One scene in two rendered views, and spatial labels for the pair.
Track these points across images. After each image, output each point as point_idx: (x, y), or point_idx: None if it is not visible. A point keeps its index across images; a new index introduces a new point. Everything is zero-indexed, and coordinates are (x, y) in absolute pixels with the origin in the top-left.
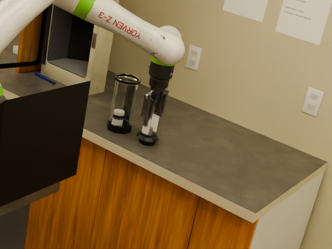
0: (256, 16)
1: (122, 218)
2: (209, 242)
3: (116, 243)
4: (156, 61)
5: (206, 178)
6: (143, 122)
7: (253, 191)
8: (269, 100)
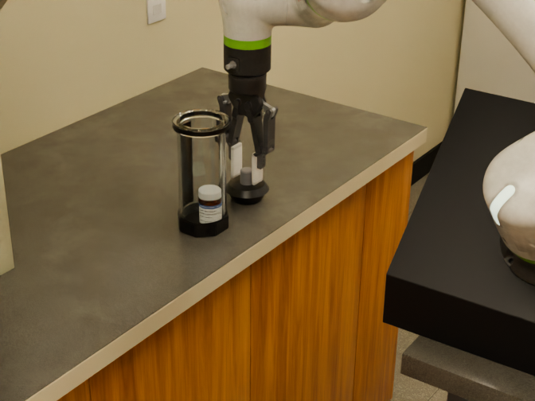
0: None
1: (288, 332)
2: (380, 223)
3: (286, 379)
4: (267, 42)
5: (349, 153)
6: (261, 163)
7: (361, 123)
8: (103, 42)
